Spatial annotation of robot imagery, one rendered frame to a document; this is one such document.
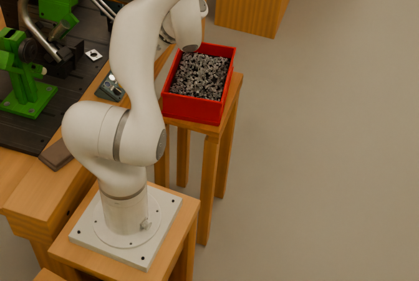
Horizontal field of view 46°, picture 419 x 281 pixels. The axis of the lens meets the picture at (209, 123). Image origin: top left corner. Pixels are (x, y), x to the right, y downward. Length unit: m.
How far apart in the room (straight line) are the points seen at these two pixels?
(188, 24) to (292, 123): 1.65
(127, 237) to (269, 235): 1.19
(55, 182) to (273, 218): 1.30
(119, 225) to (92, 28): 0.93
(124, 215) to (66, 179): 0.28
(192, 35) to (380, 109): 1.97
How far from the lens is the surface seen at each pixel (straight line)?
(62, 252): 1.43
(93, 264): 1.39
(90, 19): 2.06
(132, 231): 1.36
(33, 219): 1.45
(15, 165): 1.59
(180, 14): 1.37
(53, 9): 1.76
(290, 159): 2.74
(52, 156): 1.52
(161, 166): 1.99
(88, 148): 1.10
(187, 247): 1.59
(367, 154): 2.90
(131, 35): 1.04
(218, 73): 1.82
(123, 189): 1.19
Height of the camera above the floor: 2.08
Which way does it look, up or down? 47 degrees down
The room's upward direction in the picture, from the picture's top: 5 degrees clockwise
